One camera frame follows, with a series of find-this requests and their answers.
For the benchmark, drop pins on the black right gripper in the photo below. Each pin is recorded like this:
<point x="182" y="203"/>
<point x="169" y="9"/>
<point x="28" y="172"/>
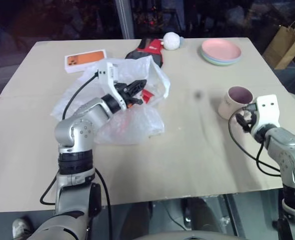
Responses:
<point x="250" y="120"/>

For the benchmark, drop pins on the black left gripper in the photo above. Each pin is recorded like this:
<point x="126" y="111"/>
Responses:
<point x="125" y="93"/>

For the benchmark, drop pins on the transparent plastic bag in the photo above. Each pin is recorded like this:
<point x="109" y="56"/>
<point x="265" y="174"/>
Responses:
<point x="137" y="125"/>

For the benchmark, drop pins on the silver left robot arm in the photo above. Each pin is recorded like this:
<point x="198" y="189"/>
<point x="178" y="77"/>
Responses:
<point x="80" y="130"/>

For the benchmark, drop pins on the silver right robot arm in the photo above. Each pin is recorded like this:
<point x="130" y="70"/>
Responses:
<point x="285" y="150"/>

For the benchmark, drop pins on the red object inside bag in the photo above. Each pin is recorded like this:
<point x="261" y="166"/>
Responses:
<point x="147" y="96"/>

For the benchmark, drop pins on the brown paper bag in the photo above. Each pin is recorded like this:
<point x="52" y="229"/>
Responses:
<point x="285" y="47"/>

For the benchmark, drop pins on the white mug purple inside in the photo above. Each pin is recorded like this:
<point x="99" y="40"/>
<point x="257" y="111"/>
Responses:
<point x="228" y="105"/>

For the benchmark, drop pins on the red and black pouch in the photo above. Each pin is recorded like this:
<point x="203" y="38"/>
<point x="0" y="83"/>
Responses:
<point x="151" y="48"/>

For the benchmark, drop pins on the orange and white phone box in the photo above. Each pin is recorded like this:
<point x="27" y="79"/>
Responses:
<point x="85" y="62"/>

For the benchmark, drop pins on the white plush ball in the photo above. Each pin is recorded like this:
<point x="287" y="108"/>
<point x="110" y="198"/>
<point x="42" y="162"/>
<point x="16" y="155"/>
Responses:
<point x="171" y="41"/>

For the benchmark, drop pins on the blue plate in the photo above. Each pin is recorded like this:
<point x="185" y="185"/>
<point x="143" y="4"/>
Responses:
<point x="220" y="64"/>

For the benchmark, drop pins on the green plate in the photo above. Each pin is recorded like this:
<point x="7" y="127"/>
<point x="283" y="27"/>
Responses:
<point x="207" y="58"/>

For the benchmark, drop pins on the pink plate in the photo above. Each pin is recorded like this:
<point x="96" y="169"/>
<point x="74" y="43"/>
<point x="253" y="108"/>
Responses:
<point x="221" y="48"/>

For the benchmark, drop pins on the white shoe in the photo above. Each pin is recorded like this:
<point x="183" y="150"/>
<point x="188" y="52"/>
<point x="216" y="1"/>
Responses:
<point x="19" y="227"/>

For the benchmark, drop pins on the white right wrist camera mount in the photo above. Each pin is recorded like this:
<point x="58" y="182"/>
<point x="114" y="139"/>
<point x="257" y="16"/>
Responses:
<point x="268" y="112"/>

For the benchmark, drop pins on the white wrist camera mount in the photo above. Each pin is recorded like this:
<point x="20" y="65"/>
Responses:
<point x="268" y="112"/>
<point x="109" y="75"/>

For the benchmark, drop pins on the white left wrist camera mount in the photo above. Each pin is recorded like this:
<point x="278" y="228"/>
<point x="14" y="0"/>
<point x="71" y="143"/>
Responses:
<point x="109" y="75"/>

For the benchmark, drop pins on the grey window frame post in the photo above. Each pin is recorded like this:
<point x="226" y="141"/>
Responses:
<point x="127" y="18"/>

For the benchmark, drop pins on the metal table frame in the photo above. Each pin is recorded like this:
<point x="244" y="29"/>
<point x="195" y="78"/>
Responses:
<point x="231" y="215"/>

